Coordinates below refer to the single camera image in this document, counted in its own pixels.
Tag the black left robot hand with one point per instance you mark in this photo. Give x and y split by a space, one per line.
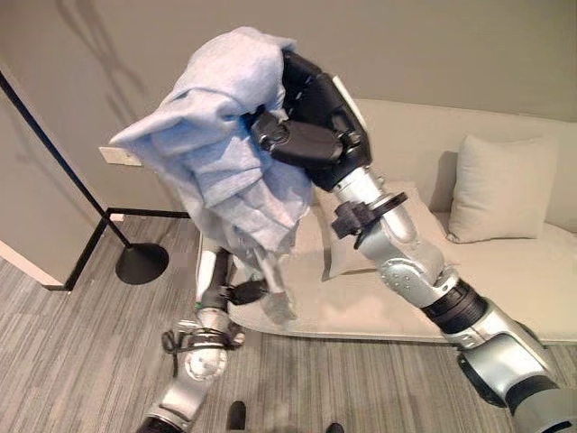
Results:
215 270

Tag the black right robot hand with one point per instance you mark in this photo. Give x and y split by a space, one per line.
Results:
315 104

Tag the light blue garment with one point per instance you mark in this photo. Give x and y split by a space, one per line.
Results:
225 90

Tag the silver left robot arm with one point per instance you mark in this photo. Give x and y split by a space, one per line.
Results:
203 361

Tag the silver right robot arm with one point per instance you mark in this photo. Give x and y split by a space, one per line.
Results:
451 297

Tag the beige sofa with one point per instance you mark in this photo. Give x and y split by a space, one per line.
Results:
496 279

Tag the black pole with round base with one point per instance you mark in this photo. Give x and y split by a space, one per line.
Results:
142 264

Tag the flat beige cushion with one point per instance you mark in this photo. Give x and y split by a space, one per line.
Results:
347 257

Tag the dark left robot foot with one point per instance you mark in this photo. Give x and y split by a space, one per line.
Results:
237 416

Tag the dark robot foot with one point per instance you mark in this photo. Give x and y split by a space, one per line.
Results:
237 416
334 427

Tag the dark right robot foot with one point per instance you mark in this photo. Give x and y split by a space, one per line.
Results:
334 427

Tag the large beige pillow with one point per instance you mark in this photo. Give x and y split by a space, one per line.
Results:
500 189

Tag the black metal frame rack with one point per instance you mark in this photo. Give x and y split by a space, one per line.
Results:
90 245

